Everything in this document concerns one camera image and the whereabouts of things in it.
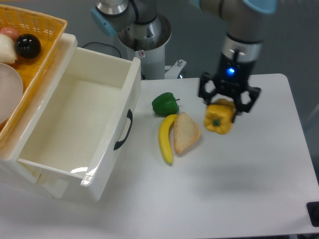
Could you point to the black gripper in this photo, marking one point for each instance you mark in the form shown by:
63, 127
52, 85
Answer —
230, 75

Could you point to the yellow bell pepper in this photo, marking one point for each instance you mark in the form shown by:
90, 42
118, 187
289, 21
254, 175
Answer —
219, 116

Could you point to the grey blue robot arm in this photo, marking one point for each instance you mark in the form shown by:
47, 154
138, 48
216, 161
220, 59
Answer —
246, 18

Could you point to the green bell pepper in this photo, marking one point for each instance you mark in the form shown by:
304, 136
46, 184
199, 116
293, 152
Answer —
165, 105

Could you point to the open white upper drawer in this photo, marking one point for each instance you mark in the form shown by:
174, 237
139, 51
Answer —
83, 119

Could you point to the white drawer cabinet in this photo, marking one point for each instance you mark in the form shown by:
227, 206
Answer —
17, 130

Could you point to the slice of bread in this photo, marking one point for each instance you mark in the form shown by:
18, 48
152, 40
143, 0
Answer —
186, 132

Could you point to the yellow banana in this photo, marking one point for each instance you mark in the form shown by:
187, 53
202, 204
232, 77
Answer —
163, 137

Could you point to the black object at table corner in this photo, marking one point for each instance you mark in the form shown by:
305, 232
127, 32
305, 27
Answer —
313, 211

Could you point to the orange woven basket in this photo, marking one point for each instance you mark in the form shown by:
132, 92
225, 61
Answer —
48, 30

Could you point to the black round fruit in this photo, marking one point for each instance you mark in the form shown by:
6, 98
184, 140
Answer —
28, 46

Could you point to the white bowl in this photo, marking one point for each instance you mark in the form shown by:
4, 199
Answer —
11, 91

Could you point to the red apple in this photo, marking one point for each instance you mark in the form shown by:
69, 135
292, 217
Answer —
11, 32

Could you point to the metal table bracket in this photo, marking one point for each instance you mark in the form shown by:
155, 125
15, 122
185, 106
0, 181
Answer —
175, 71

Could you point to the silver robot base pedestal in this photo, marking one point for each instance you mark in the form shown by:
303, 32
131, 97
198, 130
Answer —
147, 42

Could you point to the black drawer handle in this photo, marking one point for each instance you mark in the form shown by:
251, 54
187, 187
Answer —
126, 130

